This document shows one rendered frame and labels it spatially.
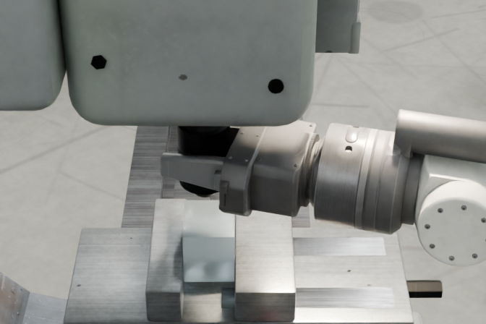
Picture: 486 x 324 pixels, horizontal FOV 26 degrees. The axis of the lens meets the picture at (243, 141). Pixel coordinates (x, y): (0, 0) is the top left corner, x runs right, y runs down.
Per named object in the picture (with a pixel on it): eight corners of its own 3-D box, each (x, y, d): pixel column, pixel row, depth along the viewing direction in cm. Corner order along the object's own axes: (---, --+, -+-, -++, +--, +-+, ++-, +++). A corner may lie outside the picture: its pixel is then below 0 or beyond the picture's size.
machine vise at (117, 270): (391, 273, 121) (399, 197, 114) (408, 371, 108) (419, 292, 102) (86, 273, 121) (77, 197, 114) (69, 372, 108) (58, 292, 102)
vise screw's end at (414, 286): (438, 290, 113) (440, 276, 112) (441, 301, 112) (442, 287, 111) (401, 290, 113) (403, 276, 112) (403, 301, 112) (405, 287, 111)
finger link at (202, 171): (162, 147, 92) (231, 158, 91) (163, 176, 94) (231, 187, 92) (156, 157, 91) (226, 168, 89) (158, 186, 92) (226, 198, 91)
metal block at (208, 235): (235, 244, 112) (234, 199, 109) (234, 282, 107) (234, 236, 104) (186, 244, 112) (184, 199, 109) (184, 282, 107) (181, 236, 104)
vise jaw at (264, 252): (289, 226, 117) (290, 197, 114) (295, 322, 104) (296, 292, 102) (235, 226, 117) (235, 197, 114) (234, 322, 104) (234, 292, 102)
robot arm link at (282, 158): (255, 79, 96) (385, 97, 93) (254, 165, 101) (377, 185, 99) (217, 155, 86) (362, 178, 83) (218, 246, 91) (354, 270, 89)
